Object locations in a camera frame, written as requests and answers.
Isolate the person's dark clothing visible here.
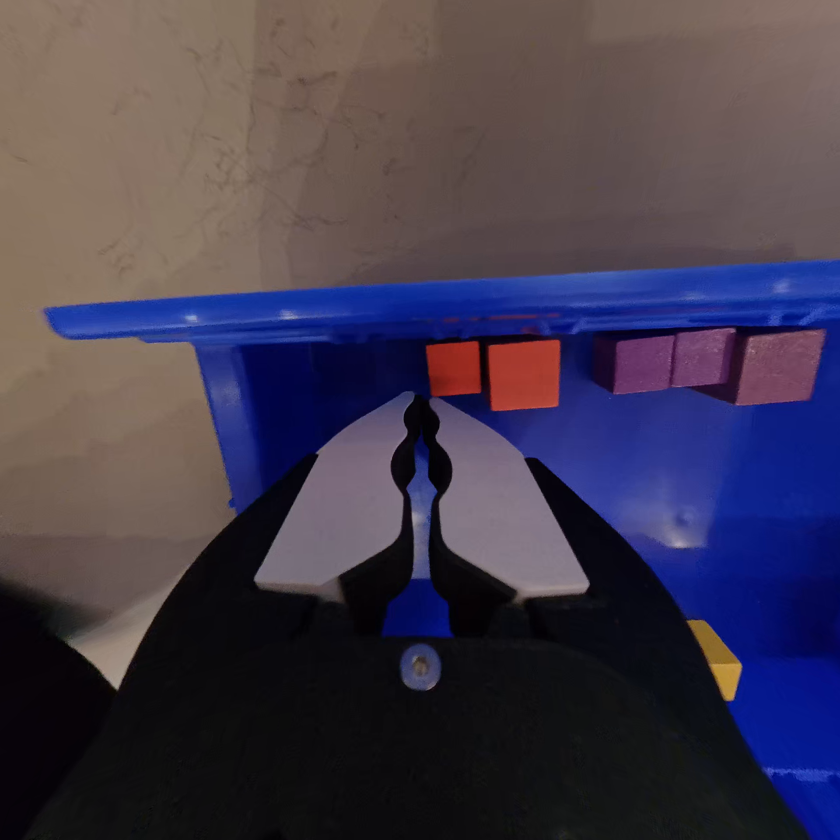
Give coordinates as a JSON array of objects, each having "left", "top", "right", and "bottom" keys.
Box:
[{"left": 0, "top": 577, "right": 120, "bottom": 840}]

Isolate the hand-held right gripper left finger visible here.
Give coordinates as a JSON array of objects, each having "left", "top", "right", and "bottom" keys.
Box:
[{"left": 255, "top": 392, "right": 421, "bottom": 636}]

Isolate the blue plastic bin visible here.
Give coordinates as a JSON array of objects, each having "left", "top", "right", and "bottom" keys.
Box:
[{"left": 42, "top": 260, "right": 840, "bottom": 840}]

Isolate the purple cube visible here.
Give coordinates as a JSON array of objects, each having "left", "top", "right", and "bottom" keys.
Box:
[
  {"left": 671, "top": 328, "right": 739, "bottom": 388},
  {"left": 705, "top": 328, "right": 826, "bottom": 406},
  {"left": 592, "top": 333, "right": 677, "bottom": 396}
]

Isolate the yellow cube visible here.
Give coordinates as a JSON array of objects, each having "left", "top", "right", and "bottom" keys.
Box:
[{"left": 686, "top": 619, "right": 742, "bottom": 702}]

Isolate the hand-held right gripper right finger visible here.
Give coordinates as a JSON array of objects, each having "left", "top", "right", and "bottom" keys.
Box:
[{"left": 420, "top": 395, "right": 589, "bottom": 639}]

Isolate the orange cube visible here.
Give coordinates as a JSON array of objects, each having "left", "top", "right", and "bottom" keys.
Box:
[
  {"left": 482, "top": 338, "right": 563, "bottom": 412},
  {"left": 425, "top": 341, "right": 484, "bottom": 398}
]

